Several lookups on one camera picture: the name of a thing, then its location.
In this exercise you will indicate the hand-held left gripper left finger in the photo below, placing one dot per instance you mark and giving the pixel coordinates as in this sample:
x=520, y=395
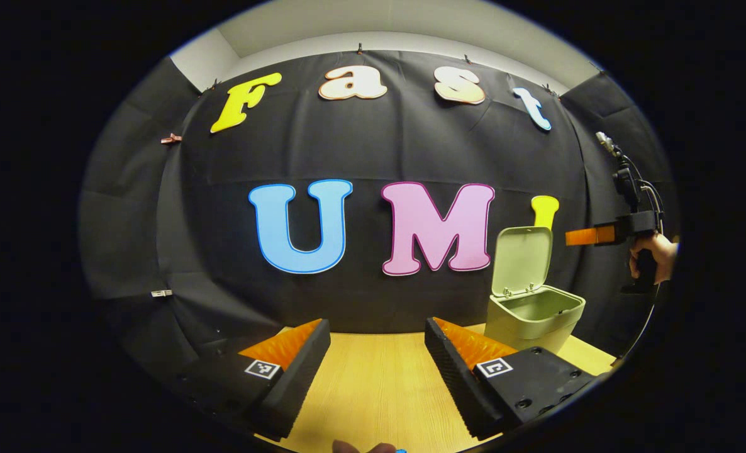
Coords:
x=297, y=377

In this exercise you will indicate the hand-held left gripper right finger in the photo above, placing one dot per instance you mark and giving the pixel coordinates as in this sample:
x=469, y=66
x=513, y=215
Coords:
x=455, y=377

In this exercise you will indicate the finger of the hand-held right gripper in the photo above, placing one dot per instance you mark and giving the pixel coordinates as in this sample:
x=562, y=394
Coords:
x=590, y=236

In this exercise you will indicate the green desktop garbage bin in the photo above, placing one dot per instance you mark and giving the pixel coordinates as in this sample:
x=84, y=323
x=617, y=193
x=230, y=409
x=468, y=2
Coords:
x=530, y=324

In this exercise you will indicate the wooden desktop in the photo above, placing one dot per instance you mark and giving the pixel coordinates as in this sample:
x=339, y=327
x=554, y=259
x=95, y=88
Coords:
x=373, y=390

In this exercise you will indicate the white cloth clip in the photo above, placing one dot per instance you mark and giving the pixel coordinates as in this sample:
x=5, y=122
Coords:
x=161, y=293

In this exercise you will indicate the black backdrop cloth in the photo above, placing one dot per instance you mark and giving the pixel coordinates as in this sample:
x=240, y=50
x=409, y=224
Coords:
x=373, y=151

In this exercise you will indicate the copper cloth clip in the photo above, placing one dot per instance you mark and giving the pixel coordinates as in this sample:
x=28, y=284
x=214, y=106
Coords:
x=171, y=139

